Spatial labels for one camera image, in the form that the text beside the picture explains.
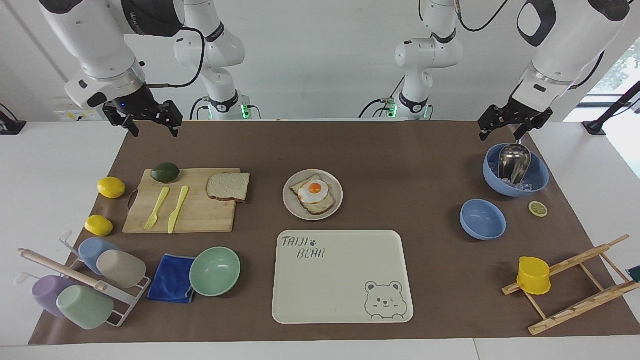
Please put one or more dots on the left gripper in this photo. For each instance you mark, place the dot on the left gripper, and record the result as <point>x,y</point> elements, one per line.
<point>517,107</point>

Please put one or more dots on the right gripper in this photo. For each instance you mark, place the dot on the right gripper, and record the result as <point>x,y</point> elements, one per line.
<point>135,102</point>

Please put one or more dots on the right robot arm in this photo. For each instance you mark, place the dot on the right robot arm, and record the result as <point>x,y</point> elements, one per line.
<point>95,45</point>

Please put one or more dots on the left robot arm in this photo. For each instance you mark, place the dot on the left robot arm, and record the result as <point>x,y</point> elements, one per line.
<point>565,45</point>

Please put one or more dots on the round beige plate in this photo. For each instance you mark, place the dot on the round beige plate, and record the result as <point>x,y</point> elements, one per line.
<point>292,205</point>

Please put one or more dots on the metal scoop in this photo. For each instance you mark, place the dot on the metal scoop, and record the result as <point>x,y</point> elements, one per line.
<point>515,160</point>

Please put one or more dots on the large blue bowl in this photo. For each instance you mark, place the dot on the large blue bowl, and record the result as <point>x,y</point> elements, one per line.
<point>539,175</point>

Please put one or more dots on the dark green avocado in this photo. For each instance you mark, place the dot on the dark green avocado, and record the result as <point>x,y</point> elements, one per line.
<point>165,173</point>

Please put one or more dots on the clear ice cubes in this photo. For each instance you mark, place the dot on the clear ice cubes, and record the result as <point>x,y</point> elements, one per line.
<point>522,187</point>

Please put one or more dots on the yellow lemon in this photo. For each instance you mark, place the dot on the yellow lemon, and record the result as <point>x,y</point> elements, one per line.
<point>111,187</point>
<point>98,225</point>

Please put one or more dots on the lemon slice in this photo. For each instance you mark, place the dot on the lemon slice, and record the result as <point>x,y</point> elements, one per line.
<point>538,209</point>

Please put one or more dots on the yellow plastic fork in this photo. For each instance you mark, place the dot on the yellow plastic fork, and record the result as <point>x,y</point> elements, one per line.
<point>157,207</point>

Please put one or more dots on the black stand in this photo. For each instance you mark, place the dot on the black stand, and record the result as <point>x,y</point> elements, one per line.
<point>607,112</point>
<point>11,125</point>

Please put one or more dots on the yellow plastic knife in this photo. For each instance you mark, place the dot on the yellow plastic knife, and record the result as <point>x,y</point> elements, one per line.
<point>177,210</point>

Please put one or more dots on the small blue bowl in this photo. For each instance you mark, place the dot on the small blue bowl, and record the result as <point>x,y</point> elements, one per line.
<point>482,220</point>

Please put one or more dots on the plain bread slice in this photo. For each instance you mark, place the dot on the plain bread slice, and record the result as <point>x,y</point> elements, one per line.
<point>227,186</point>

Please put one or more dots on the wooden cutting board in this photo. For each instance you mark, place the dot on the wooden cutting board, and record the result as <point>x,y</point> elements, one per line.
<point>205,217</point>

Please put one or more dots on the light blue cup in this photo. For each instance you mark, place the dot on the light blue cup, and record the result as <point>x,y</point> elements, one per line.
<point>90,250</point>

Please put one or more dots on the yellow plastic cup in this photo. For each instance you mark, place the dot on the yellow plastic cup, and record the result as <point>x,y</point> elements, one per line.
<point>533,275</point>

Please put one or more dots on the beige cup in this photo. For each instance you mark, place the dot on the beige cup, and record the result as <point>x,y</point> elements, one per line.
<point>122,269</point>

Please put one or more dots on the blue cloth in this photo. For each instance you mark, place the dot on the blue cloth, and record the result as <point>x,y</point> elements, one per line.
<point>170,280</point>

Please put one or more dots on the mint green bowl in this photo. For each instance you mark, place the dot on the mint green bowl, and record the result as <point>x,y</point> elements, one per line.
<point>215,272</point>

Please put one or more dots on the fried egg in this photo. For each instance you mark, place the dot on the fried egg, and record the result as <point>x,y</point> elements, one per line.
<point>314,190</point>

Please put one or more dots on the wooden folding rack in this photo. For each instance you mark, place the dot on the wooden folding rack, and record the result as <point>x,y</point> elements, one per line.
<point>575,307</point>

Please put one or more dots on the toasted bread slice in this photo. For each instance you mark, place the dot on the toasted bread slice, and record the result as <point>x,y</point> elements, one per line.
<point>320,207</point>

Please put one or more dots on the mint green cup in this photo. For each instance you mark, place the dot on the mint green cup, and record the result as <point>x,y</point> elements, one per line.
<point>85,307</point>

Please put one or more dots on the purple cup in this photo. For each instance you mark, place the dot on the purple cup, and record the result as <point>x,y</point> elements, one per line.
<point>47,292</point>

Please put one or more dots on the cream tray with bear print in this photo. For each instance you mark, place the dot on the cream tray with bear print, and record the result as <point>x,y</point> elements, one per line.
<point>330,280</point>

